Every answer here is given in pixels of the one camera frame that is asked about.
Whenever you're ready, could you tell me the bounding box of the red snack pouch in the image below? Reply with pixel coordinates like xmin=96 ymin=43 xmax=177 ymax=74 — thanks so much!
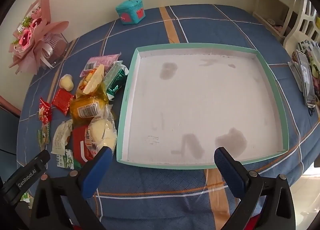
xmin=72 ymin=126 xmax=93 ymax=165

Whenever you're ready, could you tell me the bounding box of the green white cartoon packet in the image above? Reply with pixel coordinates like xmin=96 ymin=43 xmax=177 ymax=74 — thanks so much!
xmin=56 ymin=149 xmax=81 ymax=171

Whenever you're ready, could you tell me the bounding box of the clear bag white bun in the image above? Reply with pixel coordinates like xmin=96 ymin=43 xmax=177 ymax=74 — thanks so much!
xmin=88 ymin=105 xmax=117 ymax=157

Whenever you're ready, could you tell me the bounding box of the white cream snack packet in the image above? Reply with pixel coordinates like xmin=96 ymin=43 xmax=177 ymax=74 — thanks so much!
xmin=51 ymin=119 xmax=73 ymax=155

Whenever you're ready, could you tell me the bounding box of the golden cake packet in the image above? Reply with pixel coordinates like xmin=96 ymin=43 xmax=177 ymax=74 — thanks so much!
xmin=70 ymin=95 xmax=108 ymax=126

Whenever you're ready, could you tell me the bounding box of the red patterned square packet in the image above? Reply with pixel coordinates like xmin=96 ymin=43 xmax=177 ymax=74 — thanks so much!
xmin=52 ymin=88 xmax=74 ymax=116

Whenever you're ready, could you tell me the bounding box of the red cartoon snack packet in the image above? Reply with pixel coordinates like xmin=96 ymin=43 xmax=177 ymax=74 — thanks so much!
xmin=39 ymin=97 xmax=52 ymax=125

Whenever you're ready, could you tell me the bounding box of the orange cracker snack bag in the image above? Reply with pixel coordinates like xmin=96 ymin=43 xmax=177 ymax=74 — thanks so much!
xmin=75 ymin=64 xmax=105 ymax=98

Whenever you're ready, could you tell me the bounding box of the green foil snack packet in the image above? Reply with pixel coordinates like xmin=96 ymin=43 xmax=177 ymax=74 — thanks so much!
xmin=103 ymin=61 xmax=129 ymax=100

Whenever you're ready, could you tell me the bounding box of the pale yellow jelly cup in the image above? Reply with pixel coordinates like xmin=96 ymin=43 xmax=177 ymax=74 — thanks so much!
xmin=59 ymin=74 xmax=74 ymax=92

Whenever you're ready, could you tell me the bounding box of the pink barcode snack packet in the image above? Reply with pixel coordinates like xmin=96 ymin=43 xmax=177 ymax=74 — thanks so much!
xmin=80 ymin=53 xmax=121 ymax=77

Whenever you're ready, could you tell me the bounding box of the blue plaid tablecloth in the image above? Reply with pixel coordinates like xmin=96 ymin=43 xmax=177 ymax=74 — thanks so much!
xmin=17 ymin=5 xmax=319 ymax=229

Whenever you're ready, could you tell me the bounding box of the small green candy packet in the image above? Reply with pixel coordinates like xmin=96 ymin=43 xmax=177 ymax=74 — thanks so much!
xmin=37 ymin=122 xmax=50 ymax=151

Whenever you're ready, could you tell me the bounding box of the teal-rimmed white cardboard tray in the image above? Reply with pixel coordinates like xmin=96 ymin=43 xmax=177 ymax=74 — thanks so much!
xmin=116 ymin=43 xmax=289 ymax=170

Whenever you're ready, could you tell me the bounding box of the glass vase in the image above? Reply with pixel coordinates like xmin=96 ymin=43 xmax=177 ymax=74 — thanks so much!
xmin=40 ymin=34 xmax=68 ymax=69

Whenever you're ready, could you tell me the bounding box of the stack of booklets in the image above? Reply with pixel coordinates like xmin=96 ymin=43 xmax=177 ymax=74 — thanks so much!
xmin=288 ymin=40 xmax=319 ymax=109

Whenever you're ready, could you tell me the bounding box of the pink paper flower bouquet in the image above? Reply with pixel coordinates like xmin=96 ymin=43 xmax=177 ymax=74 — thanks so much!
xmin=9 ymin=0 xmax=69 ymax=75

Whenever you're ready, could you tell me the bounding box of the teal box with pink hearts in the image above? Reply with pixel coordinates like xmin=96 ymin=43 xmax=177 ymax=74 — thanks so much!
xmin=116 ymin=0 xmax=145 ymax=25

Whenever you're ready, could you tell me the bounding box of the white lattice chair back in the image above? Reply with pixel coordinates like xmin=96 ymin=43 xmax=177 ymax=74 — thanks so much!
xmin=283 ymin=0 xmax=319 ymax=57

